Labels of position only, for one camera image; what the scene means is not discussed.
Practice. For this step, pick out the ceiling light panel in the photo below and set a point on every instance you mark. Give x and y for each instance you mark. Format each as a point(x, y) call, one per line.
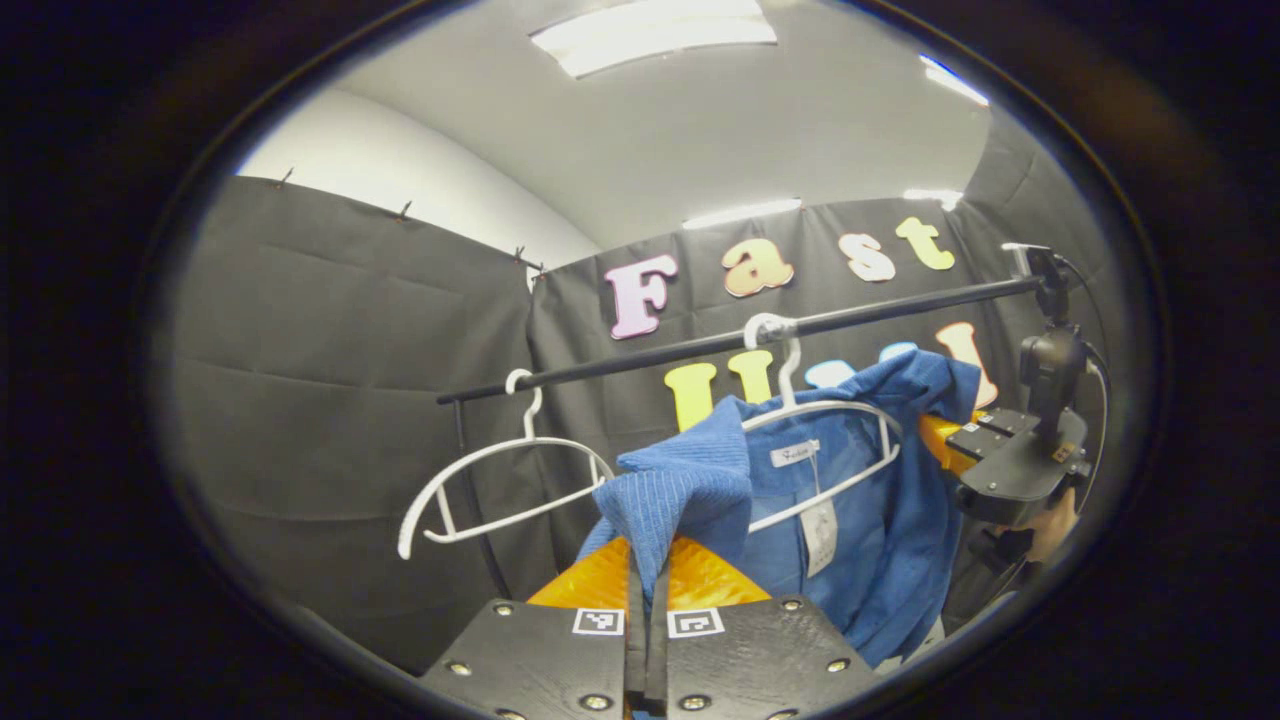
point(932, 198)
point(955, 80)
point(742, 213)
point(650, 35)

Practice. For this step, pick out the black backdrop cloth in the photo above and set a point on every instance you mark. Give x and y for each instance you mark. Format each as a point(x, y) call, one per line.
point(330, 400)

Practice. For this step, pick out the black clothes rack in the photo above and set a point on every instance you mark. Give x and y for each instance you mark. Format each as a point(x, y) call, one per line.
point(900, 311)

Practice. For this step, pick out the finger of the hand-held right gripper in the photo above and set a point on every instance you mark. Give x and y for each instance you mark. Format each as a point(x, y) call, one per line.
point(1005, 420)
point(945, 445)

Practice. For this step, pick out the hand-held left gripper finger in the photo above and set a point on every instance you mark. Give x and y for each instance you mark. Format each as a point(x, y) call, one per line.
point(657, 650)
point(636, 650)

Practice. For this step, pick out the white clothes hanger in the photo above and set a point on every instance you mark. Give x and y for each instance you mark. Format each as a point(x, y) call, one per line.
point(789, 380)
point(520, 441)

